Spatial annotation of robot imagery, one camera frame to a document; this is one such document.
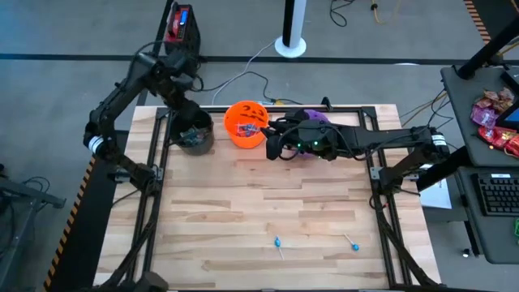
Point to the tablet with blue screen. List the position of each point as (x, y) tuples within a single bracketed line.
[(511, 117)]

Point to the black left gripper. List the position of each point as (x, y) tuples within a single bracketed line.
[(178, 87)]

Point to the black desk device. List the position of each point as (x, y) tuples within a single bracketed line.
[(511, 79)]

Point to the hazard striped black mat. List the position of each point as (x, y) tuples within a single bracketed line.
[(498, 12)]

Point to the pink candy bag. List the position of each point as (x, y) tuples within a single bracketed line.
[(484, 117)]

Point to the white paper sheet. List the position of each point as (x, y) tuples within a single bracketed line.
[(438, 198)]

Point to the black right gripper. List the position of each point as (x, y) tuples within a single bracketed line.
[(312, 138)]

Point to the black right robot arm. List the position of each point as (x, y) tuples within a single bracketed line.
[(385, 138)]

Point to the red and black case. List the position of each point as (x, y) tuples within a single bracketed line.
[(190, 36)]

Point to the grey keyboard desk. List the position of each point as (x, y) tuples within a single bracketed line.
[(494, 239)]

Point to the black keyboard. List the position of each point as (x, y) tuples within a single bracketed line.
[(498, 196)]

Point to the black desk pole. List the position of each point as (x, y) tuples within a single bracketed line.
[(482, 54)]

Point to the blue lollipop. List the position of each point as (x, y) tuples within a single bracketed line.
[(355, 246), (253, 129), (243, 130), (277, 242)]

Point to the white and black pole stand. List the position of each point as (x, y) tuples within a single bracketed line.
[(290, 48)]

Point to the hazard striped black platform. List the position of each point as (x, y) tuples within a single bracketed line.
[(89, 227)]

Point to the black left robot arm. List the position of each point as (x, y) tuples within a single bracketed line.
[(113, 101)]

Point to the orange pumpkin face bucket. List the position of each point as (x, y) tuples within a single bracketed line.
[(243, 142)]

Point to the red candy pack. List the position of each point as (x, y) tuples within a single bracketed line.
[(513, 145), (492, 137)]

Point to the purple pumpkin face bucket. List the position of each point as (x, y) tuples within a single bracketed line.
[(318, 115)]

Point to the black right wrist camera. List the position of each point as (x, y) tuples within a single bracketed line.
[(273, 148)]

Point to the brown candy bag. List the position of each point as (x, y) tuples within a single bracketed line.
[(498, 100)]

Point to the black aluminium table frame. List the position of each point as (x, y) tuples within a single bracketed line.
[(365, 110)]

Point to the dark grey side desk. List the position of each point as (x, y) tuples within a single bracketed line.
[(462, 121)]

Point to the black halloween bucket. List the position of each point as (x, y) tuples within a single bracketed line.
[(202, 148)]

